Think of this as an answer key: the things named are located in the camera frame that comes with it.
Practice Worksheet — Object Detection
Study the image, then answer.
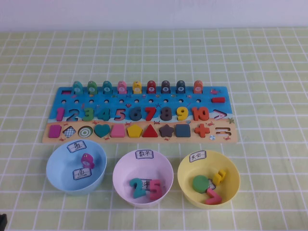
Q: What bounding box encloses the teal number two piece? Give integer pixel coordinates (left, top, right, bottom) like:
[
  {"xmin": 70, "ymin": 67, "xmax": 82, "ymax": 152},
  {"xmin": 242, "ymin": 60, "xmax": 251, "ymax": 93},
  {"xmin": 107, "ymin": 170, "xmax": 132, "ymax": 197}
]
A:
[{"xmin": 129, "ymin": 178, "xmax": 147, "ymax": 199}]

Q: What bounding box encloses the yellow equals sign piece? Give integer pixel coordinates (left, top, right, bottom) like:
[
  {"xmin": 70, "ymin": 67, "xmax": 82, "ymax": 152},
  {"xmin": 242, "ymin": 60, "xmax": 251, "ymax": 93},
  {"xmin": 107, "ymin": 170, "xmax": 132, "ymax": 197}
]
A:
[{"xmin": 213, "ymin": 168, "xmax": 227, "ymax": 186}]

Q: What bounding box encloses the yellow number nine piece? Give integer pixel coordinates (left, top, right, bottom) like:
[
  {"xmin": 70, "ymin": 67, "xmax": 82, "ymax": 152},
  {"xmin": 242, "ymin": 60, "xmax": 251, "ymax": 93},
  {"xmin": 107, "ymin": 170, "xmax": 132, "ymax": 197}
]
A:
[{"xmin": 176, "ymin": 107, "xmax": 189, "ymax": 122}]

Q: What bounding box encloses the red number seven piece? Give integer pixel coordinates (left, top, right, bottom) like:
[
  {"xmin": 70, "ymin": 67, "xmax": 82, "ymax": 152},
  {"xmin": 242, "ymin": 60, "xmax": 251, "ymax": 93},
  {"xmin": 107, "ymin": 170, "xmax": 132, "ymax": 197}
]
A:
[{"xmin": 144, "ymin": 107, "xmax": 158, "ymax": 122}]

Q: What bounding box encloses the colourful wooden puzzle board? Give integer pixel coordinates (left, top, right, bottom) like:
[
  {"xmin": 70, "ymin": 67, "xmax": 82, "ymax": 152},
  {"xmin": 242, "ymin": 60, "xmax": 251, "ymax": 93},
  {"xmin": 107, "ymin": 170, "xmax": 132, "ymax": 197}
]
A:
[{"xmin": 42, "ymin": 86, "xmax": 238, "ymax": 144}]

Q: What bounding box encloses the red triangle piece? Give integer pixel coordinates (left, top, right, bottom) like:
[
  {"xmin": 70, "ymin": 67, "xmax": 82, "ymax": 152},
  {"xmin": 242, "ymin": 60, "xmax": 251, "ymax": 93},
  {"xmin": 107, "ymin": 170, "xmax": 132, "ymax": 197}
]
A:
[{"xmin": 141, "ymin": 124, "xmax": 159, "ymax": 138}]

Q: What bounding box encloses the magenta rectangle piece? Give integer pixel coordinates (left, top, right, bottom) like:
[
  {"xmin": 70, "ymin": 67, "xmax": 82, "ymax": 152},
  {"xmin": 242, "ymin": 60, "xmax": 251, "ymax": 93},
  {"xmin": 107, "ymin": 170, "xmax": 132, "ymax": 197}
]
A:
[{"xmin": 48, "ymin": 125, "xmax": 61, "ymax": 139}]

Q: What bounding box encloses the light blue plastic bowl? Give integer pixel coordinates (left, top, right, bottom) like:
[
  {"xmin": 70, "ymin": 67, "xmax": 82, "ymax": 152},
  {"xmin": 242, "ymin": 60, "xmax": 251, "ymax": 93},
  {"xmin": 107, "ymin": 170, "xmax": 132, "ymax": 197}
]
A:
[{"xmin": 46, "ymin": 139, "xmax": 108, "ymax": 196}]

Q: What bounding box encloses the green circle piece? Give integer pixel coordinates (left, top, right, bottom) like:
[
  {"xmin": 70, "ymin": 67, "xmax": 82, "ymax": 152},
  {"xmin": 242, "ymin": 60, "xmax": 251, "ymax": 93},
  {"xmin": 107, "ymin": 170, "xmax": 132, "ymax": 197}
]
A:
[{"xmin": 192, "ymin": 175, "xmax": 209, "ymax": 193}]

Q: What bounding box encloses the magenta fish piece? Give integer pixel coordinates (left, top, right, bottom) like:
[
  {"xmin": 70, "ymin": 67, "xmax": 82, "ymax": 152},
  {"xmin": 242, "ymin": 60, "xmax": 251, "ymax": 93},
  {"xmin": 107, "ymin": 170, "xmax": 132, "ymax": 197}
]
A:
[{"xmin": 80, "ymin": 154, "xmax": 95, "ymax": 169}]

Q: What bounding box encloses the dark blue square piece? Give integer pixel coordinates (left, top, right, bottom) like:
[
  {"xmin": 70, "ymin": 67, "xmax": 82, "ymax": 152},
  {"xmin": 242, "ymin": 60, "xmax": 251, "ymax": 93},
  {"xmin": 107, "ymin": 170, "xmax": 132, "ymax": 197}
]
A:
[{"xmin": 175, "ymin": 124, "xmax": 191, "ymax": 138}]

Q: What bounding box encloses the teal number four piece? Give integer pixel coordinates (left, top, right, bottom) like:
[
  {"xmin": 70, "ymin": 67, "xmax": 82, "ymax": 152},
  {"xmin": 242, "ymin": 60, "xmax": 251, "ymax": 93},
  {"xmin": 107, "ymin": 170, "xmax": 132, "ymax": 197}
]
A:
[{"xmin": 97, "ymin": 108, "xmax": 111, "ymax": 122}]

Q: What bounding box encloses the teal heart piece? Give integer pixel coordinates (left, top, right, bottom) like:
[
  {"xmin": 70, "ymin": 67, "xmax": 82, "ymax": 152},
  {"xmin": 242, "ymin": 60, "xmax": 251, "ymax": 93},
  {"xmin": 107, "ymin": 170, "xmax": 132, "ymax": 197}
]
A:
[{"xmin": 93, "ymin": 124, "xmax": 111, "ymax": 138}]

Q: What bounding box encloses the pink plastic bowl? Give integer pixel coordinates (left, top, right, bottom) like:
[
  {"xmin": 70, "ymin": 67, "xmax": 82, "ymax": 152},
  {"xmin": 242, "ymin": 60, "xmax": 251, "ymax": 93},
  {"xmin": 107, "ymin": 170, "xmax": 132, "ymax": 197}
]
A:
[{"xmin": 112, "ymin": 149, "xmax": 174, "ymax": 208}]

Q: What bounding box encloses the orange number ten piece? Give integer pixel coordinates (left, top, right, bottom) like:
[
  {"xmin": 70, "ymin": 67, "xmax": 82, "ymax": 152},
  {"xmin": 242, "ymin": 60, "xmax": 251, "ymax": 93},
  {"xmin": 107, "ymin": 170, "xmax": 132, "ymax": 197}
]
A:
[{"xmin": 192, "ymin": 107, "xmax": 210, "ymax": 122}]

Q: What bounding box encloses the green white checked tablecloth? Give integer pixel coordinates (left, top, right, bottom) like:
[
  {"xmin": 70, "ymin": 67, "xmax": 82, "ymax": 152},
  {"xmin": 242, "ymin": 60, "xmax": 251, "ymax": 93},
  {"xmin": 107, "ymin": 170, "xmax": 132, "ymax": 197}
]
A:
[{"xmin": 0, "ymin": 27, "xmax": 308, "ymax": 231}]

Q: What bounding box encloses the dark blue number six piece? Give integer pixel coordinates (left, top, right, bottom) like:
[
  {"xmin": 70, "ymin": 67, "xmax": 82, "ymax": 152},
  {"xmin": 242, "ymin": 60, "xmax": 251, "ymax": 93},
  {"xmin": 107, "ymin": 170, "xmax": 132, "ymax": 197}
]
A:
[{"xmin": 129, "ymin": 107, "xmax": 143, "ymax": 122}]

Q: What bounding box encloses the orange plus sign piece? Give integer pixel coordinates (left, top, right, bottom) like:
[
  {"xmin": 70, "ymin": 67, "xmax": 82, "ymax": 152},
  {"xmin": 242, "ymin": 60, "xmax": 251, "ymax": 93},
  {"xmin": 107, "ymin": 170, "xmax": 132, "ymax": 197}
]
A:
[{"xmin": 194, "ymin": 124, "xmax": 210, "ymax": 138}]

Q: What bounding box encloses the pink number five piece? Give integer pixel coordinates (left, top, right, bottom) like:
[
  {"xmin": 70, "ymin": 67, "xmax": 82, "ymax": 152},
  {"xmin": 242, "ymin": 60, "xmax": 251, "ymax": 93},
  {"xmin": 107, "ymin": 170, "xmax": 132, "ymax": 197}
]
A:
[{"xmin": 149, "ymin": 179, "xmax": 163, "ymax": 201}]

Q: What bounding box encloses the brown star piece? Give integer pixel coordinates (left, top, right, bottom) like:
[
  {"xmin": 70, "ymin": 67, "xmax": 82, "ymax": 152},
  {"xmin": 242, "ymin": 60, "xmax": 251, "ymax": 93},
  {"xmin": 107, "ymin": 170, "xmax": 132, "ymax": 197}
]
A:
[{"xmin": 158, "ymin": 124, "xmax": 175, "ymax": 138}]

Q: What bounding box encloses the pink fish piece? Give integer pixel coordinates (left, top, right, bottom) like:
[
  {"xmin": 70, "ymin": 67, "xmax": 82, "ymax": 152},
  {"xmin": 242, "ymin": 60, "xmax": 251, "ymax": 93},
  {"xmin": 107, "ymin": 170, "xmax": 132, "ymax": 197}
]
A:
[{"xmin": 117, "ymin": 80, "xmax": 128, "ymax": 94}]

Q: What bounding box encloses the green number three piece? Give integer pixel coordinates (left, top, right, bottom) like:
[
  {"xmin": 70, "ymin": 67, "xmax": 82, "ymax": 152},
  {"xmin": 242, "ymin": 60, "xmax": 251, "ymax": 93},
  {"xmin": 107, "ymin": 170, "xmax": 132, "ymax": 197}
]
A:
[{"xmin": 82, "ymin": 107, "xmax": 94, "ymax": 122}]

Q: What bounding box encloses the yellow plastic bowl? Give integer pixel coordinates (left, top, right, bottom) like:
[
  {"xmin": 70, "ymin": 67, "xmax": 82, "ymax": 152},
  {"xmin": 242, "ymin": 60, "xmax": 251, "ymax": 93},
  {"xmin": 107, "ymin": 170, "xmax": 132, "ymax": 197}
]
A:
[{"xmin": 177, "ymin": 150, "xmax": 241, "ymax": 209}]

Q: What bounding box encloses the pink greater-than sign piece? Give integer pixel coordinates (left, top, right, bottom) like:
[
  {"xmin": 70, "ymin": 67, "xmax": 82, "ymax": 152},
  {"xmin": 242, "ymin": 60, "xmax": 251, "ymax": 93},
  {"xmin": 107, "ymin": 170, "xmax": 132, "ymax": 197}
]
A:
[{"xmin": 205, "ymin": 188, "xmax": 222, "ymax": 205}]

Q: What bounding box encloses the yellow pentagon piece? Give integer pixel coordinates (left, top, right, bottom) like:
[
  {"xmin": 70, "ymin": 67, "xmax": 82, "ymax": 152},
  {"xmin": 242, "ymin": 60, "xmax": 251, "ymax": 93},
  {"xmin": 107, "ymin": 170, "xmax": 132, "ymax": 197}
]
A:
[{"xmin": 127, "ymin": 124, "xmax": 143, "ymax": 138}]

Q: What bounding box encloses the brown number eight piece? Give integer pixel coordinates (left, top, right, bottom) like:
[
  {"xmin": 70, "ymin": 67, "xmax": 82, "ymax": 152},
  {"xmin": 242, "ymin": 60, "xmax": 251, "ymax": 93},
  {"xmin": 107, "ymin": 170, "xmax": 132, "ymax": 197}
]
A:
[{"xmin": 160, "ymin": 107, "xmax": 173, "ymax": 121}]

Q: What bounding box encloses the orange fish piece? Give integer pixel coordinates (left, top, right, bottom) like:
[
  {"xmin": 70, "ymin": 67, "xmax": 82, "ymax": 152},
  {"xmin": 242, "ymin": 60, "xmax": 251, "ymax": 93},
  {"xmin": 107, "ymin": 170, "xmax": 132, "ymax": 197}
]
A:
[{"xmin": 193, "ymin": 80, "xmax": 204, "ymax": 93}]

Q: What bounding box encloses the pink trapezoid piece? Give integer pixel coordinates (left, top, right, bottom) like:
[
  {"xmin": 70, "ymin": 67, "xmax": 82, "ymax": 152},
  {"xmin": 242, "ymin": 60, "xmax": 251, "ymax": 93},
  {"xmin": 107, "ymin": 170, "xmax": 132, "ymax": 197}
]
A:
[{"xmin": 110, "ymin": 125, "xmax": 126, "ymax": 138}]

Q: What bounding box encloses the teal square peg block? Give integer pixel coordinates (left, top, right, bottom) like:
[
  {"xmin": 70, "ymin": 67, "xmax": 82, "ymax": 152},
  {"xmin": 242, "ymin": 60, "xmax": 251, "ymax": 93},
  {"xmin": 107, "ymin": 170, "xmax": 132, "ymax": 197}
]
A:
[{"xmin": 72, "ymin": 81, "xmax": 84, "ymax": 95}]

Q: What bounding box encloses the green fish piece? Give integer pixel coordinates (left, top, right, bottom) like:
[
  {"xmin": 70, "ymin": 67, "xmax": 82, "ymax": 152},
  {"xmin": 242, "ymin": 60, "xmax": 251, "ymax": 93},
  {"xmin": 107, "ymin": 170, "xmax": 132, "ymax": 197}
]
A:
[{"xmin": 87, "ymin": 81, "xmax": 98, "ymax": 95}]

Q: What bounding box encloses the teal fish piece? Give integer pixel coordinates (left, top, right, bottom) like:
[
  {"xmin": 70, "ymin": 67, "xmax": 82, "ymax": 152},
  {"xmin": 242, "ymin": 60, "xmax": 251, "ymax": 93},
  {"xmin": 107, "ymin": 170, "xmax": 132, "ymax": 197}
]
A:
[{"xmin": 102, "ymin": 80, "xmax": 113, "ymax": 94}]

